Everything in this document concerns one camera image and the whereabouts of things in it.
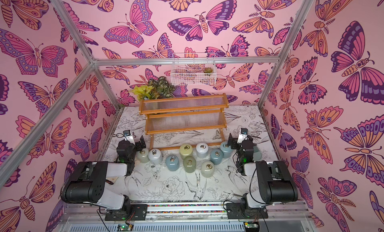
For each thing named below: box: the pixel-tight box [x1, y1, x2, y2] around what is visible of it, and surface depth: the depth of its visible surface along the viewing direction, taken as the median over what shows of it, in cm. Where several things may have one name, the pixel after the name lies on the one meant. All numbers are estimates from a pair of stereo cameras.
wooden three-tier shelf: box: [138, 93, 229, 151], surface depth 105 cm
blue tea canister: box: [166, 155, 179, 172], surface depth 85 cm
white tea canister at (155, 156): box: [148, 148, 163, 165], surface depth 87 cm
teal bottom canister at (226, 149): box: [220, 141, 233, 159], surface depth 89 cm
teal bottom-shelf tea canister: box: [210, 148, 224, 165], surface depth 87 cm
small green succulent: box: [203, 67, 214, 73], surface depth 94 cm
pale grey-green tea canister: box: [201, 160, 215, 178], surface depth 82 cm
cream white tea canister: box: [136, 148, 150, 164], surface depth 88 cm
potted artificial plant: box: [130, 76, 176, 101], surface depth 102 cm
